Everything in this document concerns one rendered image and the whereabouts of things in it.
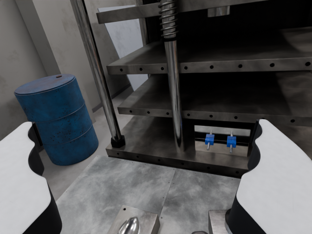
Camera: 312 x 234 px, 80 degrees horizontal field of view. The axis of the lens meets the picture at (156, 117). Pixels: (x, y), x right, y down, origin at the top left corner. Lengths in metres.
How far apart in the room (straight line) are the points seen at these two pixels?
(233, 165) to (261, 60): 0.51
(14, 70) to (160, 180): 2.38
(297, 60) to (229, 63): 0.24
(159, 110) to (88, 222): 0.61
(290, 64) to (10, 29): 2.80
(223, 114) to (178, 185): 0.40
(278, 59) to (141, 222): 0.80
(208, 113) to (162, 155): 0.36
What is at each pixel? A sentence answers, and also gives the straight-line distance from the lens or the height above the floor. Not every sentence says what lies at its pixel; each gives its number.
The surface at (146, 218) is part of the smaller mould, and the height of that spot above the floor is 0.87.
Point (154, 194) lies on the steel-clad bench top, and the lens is 0.91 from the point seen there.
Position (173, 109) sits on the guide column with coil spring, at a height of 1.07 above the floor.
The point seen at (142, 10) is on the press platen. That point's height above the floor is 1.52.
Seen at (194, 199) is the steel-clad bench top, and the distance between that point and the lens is 0.88.
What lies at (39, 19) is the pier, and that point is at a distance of 2.84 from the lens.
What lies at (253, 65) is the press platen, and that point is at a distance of 0.89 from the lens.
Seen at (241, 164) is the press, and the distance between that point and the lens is 1.07.
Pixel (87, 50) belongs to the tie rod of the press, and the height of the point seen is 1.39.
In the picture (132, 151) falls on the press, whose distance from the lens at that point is 1.18.
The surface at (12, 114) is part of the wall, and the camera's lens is 2.91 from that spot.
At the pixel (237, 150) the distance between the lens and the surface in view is 1.09.
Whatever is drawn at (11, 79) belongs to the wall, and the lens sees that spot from 2.89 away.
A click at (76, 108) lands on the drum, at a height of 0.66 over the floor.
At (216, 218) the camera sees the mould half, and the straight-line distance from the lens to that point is 0.71.
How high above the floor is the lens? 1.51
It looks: 29 degrees down
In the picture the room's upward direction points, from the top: 9 degrees counter-clockwise
